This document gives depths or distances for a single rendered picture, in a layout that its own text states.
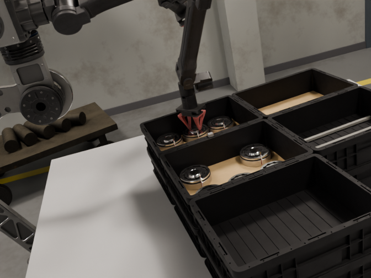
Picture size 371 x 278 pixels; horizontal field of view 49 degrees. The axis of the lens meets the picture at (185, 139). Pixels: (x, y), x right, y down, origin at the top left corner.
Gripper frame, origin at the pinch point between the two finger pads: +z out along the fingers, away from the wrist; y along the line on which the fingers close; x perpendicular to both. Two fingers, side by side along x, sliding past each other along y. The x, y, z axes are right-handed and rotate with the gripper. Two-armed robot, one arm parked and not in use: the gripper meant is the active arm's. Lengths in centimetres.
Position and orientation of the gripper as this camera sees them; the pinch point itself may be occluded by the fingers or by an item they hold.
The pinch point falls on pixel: (194, 127)
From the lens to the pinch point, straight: 160.8
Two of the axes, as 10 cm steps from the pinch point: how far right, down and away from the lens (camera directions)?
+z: 1.9, 8.7, 4.6
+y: -8.2, -1.1, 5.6
